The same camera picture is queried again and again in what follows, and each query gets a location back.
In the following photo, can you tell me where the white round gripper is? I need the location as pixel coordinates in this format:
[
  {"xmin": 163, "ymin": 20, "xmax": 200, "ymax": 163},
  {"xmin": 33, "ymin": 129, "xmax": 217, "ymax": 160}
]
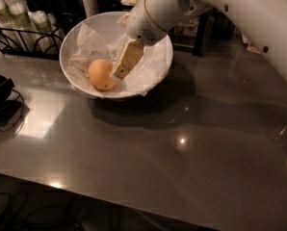
[{"xmin": 110, "ymin": 0, "xmax": 167, "ymax": 82}]

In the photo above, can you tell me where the orange fruit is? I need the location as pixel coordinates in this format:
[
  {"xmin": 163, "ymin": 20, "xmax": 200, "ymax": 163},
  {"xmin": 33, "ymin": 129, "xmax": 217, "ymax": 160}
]
[{"xmin": 88, "ymin": 59, "xmax": 116, "ymax": 90}]

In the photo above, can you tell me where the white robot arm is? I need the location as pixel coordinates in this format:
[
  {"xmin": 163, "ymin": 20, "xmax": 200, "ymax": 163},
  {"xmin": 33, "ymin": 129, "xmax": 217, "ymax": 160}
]
[{"xmin": 125, "ymin": 0, "xmax": 287, "ymax": 82}]

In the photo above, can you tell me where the white bowl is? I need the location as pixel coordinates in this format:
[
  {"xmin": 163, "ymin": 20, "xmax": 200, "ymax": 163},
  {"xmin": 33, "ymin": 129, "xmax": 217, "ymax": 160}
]
[{"xmin": 59, "ymin": 11, "xmax": 174, "ymax": 100}]

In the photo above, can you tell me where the white paper liner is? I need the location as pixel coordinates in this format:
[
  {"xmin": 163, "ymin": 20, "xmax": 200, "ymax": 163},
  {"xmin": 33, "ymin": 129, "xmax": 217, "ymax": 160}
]
[{"xmin": 66, "ymin": 17, "xmax": 170, "ymax": 98}]

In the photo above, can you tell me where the white cylindrical cup stack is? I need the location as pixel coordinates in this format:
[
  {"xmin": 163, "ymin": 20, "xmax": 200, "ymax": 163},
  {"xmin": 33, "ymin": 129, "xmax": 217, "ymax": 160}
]
[{"xmin": 78, "ymin": 0, "xmax": 99, "ymax": 18}]

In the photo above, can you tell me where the wrapped paper cup stack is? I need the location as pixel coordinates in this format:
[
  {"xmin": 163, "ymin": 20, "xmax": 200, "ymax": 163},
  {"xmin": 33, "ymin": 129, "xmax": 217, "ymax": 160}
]
[
  {"xmin": 10, "ymin": 3, "xmax": 37, "ymax": 53},
  {"xmin": 0, "ymin": 0, "xmax": 19, "ymax": 48},
  {"xmin": 30, "ymin": 11, "xmax": 58, "ymax": 55}
]

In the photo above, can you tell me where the black wire cup rack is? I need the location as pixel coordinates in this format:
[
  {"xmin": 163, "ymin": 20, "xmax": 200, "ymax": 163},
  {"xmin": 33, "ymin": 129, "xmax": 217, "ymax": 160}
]
[{"xmin": 0, "ymin": 13, "xmax": 72, "ymax": 60}]

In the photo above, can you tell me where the black pan with wire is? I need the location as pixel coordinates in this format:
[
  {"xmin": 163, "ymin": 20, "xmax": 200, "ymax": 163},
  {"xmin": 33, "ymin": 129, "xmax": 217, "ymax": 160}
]
[{"xmin": 0, "ymin": 75, "xmax": 25, "ymax": 132}]

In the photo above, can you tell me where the black cable under table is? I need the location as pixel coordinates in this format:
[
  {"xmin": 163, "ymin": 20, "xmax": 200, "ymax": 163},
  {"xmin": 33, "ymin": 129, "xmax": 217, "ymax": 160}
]
[{"xmin": 0, "ymin": 190, "xmax": 125, "ymax": 231}]

